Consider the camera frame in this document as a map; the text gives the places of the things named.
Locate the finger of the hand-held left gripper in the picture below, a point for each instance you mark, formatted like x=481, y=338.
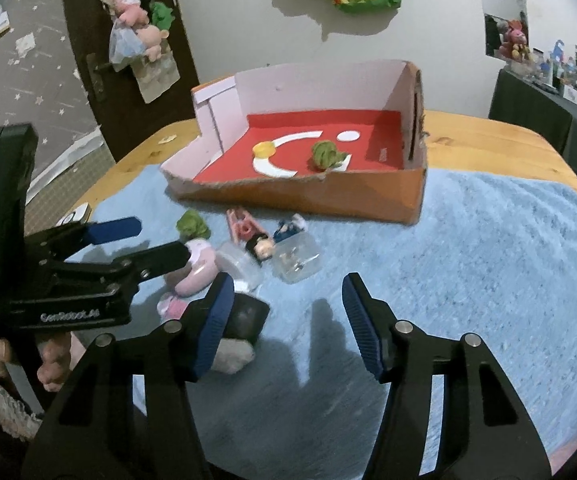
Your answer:
x=113, y=230
x=163, y=257

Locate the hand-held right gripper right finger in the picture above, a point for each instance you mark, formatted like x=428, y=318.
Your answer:
x=363, y=330

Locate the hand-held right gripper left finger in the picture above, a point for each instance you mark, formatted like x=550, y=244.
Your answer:
x=216, y=325

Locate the black and white sushi toy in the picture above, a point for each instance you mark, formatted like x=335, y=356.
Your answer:
x=246, y=322

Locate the pink round handheld device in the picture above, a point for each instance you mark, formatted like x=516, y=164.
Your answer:
x=198, y=270

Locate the green fuzzy scrunchie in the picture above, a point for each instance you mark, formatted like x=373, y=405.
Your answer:
x=326, y=156
x=193, y=224

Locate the pink clothespin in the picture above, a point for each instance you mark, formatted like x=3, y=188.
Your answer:
x=241, y=224

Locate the clear square container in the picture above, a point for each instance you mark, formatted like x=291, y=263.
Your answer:
x=296, y=260

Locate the cardboard box with red bottom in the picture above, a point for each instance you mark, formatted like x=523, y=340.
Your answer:
x=358, y=145

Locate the person's left hand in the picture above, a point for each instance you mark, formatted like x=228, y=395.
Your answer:
x=48, y=370

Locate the white square device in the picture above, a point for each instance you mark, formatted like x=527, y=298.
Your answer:
x=76, y=214

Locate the small pink and white toy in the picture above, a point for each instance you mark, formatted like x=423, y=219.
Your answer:
x=171, y=306

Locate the small yellow-faced figure toy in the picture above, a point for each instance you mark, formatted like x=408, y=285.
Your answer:
x=262, y=247

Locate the small blue figure toy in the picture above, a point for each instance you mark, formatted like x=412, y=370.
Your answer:
x=288, y=228

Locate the light blue towel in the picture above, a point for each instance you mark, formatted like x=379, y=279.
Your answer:
x=468, y=260

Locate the small yellow round toy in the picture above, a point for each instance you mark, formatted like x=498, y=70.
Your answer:
x=263, y=149

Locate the clear plastic bag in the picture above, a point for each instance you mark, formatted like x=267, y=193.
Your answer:
x=123, y=42

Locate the pale pink plush toy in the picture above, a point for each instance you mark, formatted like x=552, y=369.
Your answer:
x=151, y=40

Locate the green plush toy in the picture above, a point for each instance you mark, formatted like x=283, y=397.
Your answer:
x=161, y=14

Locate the side table with dark cloth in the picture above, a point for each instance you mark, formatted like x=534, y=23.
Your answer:
x=533, y=110

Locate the pink dragon plush toy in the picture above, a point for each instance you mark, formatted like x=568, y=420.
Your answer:
x=513, y=40

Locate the row of bottles and boxes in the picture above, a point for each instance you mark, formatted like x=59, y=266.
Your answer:
x=573, y=75

